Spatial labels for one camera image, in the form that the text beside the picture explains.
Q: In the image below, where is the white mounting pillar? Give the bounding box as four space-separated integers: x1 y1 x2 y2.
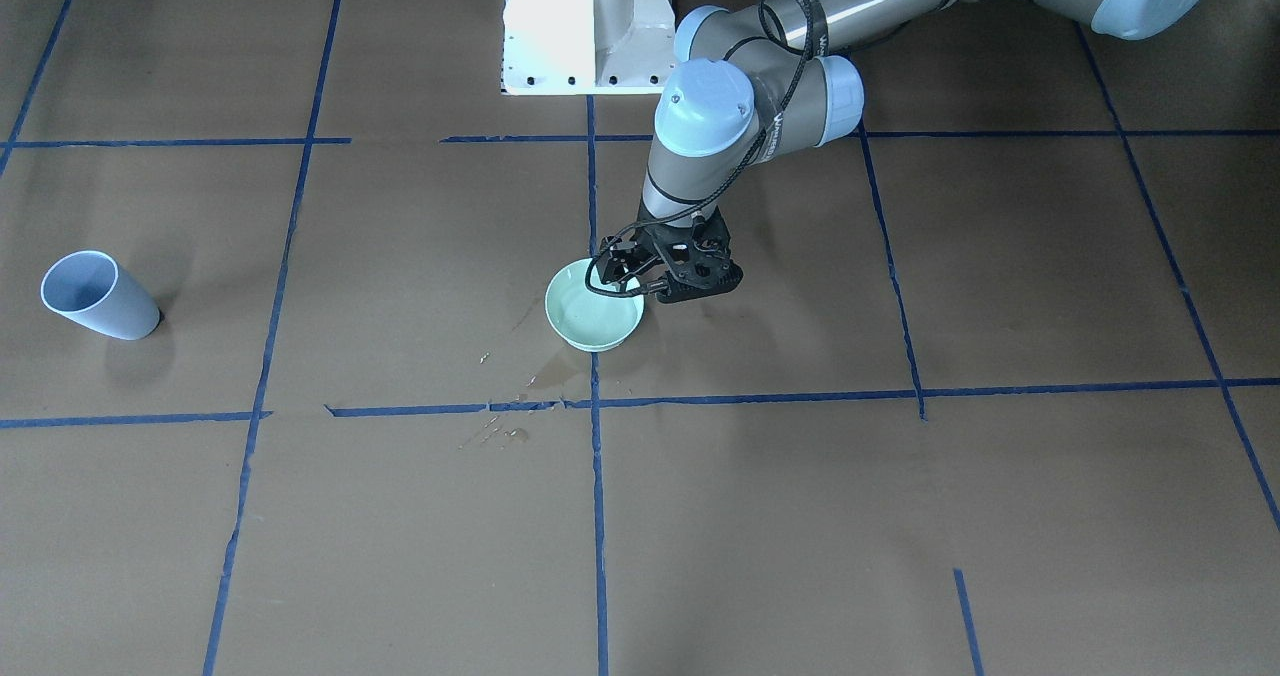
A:
500 0 676 96

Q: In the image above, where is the mint green bowl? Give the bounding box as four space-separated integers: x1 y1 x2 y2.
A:
544 259 644 352

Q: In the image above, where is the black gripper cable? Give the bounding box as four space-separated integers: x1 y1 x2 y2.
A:
584 0 823 300

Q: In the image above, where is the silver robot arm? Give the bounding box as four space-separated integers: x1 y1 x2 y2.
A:
584 0 1201 303

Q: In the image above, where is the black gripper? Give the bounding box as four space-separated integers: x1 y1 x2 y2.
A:
598 211 731 292

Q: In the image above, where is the blue plastic cup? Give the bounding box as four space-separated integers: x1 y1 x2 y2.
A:
40 248 163 342

